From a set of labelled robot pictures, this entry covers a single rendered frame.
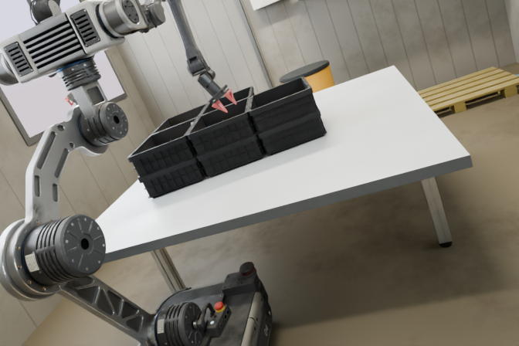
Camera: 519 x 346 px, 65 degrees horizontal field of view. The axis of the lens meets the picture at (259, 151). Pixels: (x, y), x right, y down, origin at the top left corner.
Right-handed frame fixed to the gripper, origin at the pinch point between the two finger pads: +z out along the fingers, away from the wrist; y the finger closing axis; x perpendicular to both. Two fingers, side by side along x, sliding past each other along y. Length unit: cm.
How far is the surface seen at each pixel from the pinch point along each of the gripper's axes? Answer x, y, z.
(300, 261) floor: 1, 34, 90
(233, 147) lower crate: 15.5, 5.8, 13.0
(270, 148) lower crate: 11.8, -5.6, 24.9
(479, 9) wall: -265, -139, 117
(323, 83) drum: -167, -2, 56
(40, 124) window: -86, 170, -79
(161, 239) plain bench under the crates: 68, 25, 11
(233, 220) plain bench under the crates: 66, -2, 22
